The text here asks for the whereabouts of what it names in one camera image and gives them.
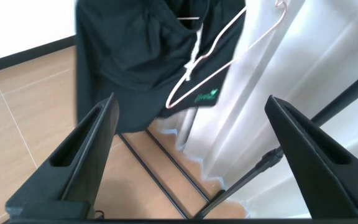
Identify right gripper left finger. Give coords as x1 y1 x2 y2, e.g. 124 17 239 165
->
5 92 120 219

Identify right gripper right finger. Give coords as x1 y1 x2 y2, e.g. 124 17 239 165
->
264 94 358 219

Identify black shorts with green print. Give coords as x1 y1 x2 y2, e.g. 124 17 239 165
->
74 0 247 135

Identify black clothes rack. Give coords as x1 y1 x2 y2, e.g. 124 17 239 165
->
117 63 358 219

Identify white curtain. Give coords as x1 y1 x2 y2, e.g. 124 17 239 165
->
149 0 358 219

